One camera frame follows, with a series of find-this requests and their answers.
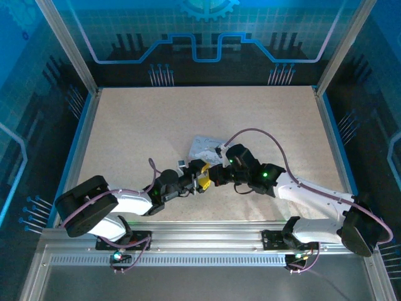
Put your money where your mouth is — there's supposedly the aluminium front rail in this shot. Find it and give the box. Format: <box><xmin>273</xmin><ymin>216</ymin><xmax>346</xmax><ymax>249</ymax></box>
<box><xmin>40</xmin><ymin>221</ymin><xmax>377</xmax><ymax>255</ymax></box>

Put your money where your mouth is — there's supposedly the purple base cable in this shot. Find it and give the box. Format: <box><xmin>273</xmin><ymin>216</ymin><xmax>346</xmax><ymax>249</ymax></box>
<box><xmin>108</xmin><ymin>236</ymin><xmax>153</xmax><ymax>274</ymax></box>
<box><xmin>286</xmin><ymin>241</ymin><xmax>322</xmax><ymax>274</ymax></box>

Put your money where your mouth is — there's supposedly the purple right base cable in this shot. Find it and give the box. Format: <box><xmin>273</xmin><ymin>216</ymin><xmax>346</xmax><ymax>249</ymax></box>
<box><xmin>286</xmin><ymin>241</ymin><xmax>322</xmax><ymax>274</ymax></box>

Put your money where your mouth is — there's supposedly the aluminium frame post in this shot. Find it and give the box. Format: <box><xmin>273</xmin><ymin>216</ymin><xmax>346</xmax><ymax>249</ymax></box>
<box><xmin>34</xmin><ymin>0</ymin><xmax>102</xmax><ymax>97</ymax></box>
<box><xmin>315</xmin><ymin>0</ymin><xmax>378</xmax><ymax>97</ymax></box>

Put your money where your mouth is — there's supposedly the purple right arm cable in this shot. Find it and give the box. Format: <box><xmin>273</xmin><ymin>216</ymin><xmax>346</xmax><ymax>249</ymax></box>
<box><xmin>225</xmin><ymin>128</ymin><xmax>394</xmax><ymax>245</ymax></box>

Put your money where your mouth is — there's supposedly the grey metal shelf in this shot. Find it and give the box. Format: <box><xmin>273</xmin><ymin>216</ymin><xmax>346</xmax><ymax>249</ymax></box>
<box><xmin>18</xmin><ymin>244</ymin><xmax>397</xmax><ymax>301</ymax></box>

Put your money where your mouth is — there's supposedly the aluminium table side rail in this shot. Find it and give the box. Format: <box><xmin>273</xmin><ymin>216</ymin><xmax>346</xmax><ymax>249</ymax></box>
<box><xmin>46</xmin><ymin>89</ymin><xmax>103</xmax><ymax>228</ymax></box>
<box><xmin>312</xmin><ymin>87</ymin><xmax>360</xmax><ymax>197</ymax></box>

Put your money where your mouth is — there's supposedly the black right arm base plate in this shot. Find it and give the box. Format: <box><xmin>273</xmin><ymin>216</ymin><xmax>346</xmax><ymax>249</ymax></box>
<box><xmin>261</xmin><ymin>228</ymin><xmax>301</xmax><ymax>252</ymax></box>

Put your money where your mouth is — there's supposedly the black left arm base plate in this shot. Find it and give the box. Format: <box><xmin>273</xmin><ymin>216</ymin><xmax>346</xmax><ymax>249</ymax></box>
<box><xmin>95</xmin><ymin>230</ymin><xmax>154</xmax><ymax>251</ymax></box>

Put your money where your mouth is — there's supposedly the clear plastic bag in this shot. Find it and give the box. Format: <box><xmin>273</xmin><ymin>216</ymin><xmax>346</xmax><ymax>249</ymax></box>
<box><xmin>187</xmin><ymin>134</ymin><xmax>234</xmax><ymax>167</ymax></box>

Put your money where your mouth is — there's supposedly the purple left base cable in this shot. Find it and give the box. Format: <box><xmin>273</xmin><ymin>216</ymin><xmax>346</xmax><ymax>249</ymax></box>
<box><xmin>108</xmin><ymin>236</ymin><xmax>153</xmax><ymax>274</ymax></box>

